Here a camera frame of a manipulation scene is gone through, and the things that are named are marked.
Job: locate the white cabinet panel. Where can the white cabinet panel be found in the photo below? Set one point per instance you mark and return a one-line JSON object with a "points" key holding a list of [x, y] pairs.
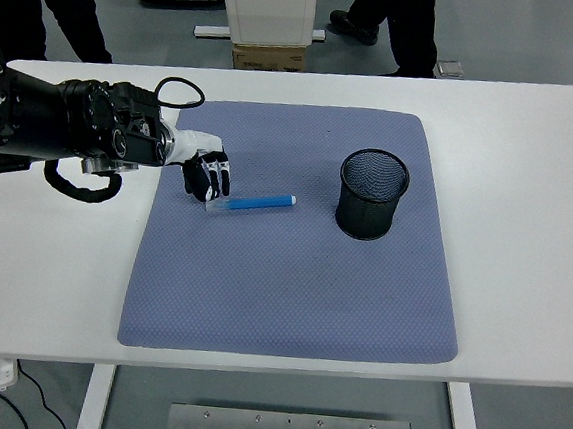
{"points": [[269, 7]]}

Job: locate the cardboard box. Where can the cardboard box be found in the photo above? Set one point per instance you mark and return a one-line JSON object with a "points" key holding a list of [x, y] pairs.
{"points": [[267, 58]]}

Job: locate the blue marker pen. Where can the blue marker pen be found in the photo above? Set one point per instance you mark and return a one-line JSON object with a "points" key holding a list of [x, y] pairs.
{"points": [[262, 203]]}

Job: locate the blue-grey textured mat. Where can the blue-grey textured mat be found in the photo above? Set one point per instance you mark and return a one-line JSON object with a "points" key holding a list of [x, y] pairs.
{"points": [[285, 284]]}

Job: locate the small grey floor plate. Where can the small grey floor plate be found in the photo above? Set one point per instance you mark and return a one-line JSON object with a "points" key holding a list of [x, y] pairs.
{"points": [[452, 69]]}

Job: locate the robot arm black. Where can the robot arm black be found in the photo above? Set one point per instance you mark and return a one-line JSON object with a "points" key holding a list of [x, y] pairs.
{"points": [[49, 113]]}

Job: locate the white floor foot bar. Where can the white floor foot bar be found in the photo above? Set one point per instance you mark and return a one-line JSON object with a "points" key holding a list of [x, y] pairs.
{"points": [[212, 31]]}

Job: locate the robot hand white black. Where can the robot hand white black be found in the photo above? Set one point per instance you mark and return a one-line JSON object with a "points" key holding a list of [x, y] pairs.
{"points": [[195, 141]]}

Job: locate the black mesh pen holder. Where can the black mesh pen holder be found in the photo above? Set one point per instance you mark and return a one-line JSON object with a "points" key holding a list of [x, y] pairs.
{"points": [[366, 221]]}

